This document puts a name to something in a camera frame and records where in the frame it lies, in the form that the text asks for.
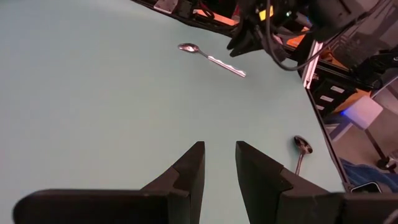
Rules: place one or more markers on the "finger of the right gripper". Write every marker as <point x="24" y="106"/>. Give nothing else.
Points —
<point x="244" y="40"/>
<point x="253" y="46"/>

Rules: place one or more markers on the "blue cloth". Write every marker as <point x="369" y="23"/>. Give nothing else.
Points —
<point x="373" y="177"/>

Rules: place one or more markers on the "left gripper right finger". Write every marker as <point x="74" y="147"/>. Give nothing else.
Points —
<point x="295" y="208"/>

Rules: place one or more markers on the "black phone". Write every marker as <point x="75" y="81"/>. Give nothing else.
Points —
<point x="368" y="187"/>

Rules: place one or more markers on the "silver metal bracket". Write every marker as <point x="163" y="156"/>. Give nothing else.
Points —
<point x="166" y="6"/>

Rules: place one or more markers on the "green table mat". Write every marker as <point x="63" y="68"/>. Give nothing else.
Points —
<point x="93" y="93"/>

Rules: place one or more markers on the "black drawer unit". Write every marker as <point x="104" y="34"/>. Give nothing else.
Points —
<point x="342" y="99"/>

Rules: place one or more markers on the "white stool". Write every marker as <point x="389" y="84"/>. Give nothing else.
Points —
<point x="362" y="112"/>

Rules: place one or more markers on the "silver aluminium post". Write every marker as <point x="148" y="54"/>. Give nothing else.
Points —
<point x="312" y="65"/>

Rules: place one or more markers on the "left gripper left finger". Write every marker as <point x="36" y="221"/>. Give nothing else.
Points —
<point x="140" y="208"/>

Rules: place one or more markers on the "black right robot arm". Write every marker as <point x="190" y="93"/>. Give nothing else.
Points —
<point x="335" y="15"/>

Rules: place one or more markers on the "black spoon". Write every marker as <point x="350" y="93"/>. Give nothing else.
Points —
<point x="303" y="144"/>

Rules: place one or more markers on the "wooden table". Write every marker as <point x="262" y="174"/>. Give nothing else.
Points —
<point x="217" y="18"/>

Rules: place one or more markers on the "yellow gripper tag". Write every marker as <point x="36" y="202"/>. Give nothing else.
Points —
<point x="265" y="13"/>

